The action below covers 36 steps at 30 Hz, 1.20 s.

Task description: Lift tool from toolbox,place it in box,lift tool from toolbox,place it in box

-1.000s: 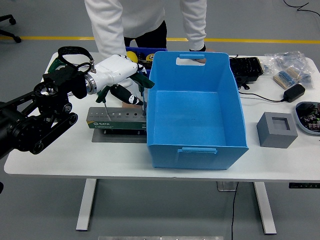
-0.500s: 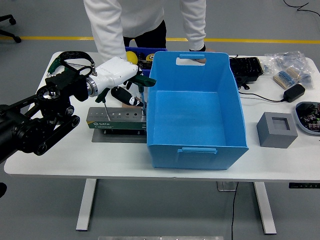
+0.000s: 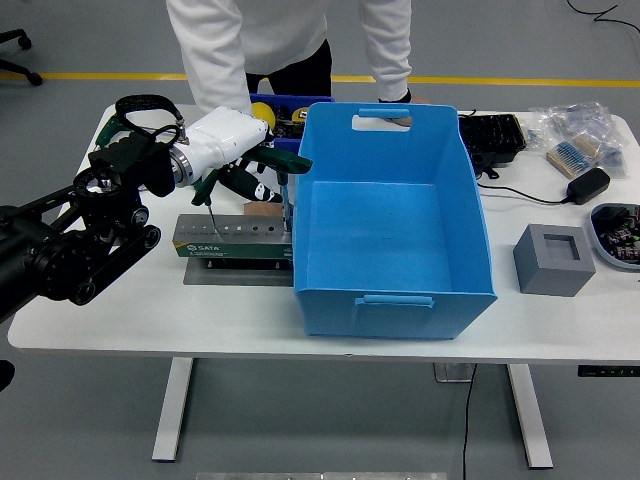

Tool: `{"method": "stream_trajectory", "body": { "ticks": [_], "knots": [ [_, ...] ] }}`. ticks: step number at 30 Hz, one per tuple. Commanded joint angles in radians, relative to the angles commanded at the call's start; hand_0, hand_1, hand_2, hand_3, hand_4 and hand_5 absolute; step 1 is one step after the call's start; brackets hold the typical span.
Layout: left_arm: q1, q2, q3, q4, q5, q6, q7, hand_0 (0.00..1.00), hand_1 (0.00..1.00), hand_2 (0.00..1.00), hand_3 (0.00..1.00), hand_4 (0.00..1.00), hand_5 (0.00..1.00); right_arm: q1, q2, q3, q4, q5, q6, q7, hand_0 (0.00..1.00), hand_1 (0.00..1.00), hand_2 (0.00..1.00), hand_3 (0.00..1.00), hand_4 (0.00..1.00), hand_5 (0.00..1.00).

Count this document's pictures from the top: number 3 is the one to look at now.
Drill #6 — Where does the grey-blue oval tray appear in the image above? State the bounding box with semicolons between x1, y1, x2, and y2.
589;202;640;272

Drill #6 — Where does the black strap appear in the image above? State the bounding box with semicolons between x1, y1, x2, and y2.
472;152;501;180

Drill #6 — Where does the person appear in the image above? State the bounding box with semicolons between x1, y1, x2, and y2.
165;0;432;217

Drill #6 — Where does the black power adapter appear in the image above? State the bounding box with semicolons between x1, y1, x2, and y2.
566;167;612;206

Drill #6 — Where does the green grey hex key stand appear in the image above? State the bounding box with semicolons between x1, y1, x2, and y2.
172;213;296;287

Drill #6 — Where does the black hanging cable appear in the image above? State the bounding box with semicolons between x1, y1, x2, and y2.
460;363;479;480

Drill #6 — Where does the black plastic tray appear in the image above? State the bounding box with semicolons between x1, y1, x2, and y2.
457;113;527;166

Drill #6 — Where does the large light blue box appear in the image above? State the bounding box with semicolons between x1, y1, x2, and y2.
292;101;500;341

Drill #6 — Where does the black cable on floor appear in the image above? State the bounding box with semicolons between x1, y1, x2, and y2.
567;0;640;39

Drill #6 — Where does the large green T-handle hex key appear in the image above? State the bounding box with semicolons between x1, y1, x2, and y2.
234;146;314;234

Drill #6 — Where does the black desk control panel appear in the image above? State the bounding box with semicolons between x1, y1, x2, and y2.
577;365;640;379

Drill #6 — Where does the grey metal box under desk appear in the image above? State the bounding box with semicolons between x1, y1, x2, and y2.
433;362;476;384

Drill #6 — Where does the yellow floor tape line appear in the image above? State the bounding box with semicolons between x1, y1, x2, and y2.
0;72;640;89

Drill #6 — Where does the small dark blue bin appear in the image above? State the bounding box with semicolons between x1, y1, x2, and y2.
248;93;335;154

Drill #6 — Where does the black adapter cable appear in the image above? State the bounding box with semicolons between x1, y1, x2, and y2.
477;183;572;206

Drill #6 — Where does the clear bag of blue components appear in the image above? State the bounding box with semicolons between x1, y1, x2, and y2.
528;101;619;151

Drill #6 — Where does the black office chair base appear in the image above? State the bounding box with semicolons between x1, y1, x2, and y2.
0;28;44;87

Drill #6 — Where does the tan resistor strip bundle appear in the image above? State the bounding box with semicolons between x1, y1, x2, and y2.
572;133;609;164

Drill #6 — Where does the grey block with square recess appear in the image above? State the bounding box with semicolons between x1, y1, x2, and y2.
512;223;598;298

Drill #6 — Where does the small green T-handle hex key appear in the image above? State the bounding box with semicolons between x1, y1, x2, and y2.
191;167;224;237

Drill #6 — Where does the clear plastic bag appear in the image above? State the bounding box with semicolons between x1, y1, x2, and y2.
592;129;630;180

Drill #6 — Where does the person's left hand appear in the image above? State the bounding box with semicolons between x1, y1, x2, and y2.
378;93;432;127

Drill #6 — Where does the pile of circuit parts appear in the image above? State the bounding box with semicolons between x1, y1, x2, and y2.
594;205;640;264

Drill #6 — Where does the white desk leg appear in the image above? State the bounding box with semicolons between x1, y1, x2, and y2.
151;357;194;462
505;363;555;470

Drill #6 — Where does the yellow lemon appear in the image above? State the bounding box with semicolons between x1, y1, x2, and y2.
251;102;277;129

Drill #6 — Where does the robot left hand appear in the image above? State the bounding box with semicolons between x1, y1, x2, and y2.
180;106;285;205

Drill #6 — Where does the blue resistor strip bundle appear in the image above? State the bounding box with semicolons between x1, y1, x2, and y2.
546;140;586;180

